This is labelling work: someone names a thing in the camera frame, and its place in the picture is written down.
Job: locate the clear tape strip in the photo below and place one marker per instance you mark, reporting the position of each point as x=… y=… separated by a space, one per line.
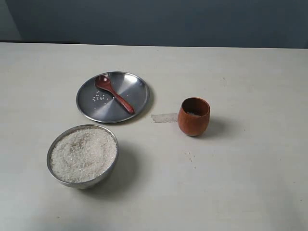
x=165 y=118

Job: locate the brown wooden cup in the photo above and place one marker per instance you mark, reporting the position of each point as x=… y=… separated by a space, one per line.
x=194 y=116

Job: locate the round steel plate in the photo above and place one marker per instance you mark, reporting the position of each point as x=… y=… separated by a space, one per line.
x=100 y=105

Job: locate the red wooden spoon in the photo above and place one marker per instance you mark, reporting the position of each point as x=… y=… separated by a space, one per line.
x=104 y=83

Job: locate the steel bowl of rice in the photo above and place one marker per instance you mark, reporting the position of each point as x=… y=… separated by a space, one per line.
x=90 y=183

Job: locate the white uncooked rice grains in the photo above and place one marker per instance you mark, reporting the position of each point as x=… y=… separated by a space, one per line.
x=83 y=155

